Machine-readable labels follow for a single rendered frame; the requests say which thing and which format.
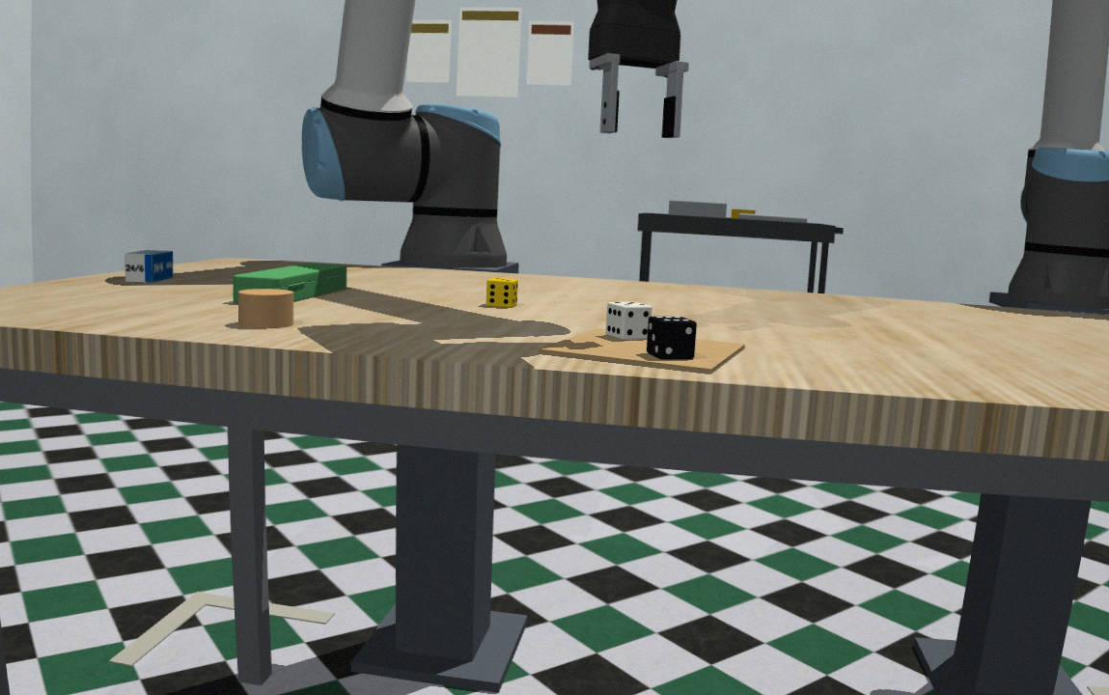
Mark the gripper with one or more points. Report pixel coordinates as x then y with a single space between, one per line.
636 34

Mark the white die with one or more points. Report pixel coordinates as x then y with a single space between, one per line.
627 321

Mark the black die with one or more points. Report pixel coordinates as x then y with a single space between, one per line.
672 338

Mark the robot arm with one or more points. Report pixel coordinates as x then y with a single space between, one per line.
1070 212
371 154

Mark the yellow die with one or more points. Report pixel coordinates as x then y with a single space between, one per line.
502 292

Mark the tan mat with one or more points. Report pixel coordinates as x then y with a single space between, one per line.
718 355

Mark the white poster red stripe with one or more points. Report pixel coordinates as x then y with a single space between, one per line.
550 58

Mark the grey box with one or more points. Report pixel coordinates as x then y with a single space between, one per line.
699 208

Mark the white poster yellow stripe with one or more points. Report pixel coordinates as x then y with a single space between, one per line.
489 58

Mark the black side table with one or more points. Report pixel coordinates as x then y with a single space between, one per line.
737 230

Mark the white poster brown stripe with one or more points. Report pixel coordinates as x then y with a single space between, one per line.
430 56

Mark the wooden table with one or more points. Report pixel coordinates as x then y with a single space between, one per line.
805 405

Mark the green box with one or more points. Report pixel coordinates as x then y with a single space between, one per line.
289 282

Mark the brown cylinder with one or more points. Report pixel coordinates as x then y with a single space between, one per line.
265 311

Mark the blue and white box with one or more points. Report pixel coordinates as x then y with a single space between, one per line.
149 266

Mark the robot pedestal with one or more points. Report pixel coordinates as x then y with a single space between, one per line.
443 541
1027 579

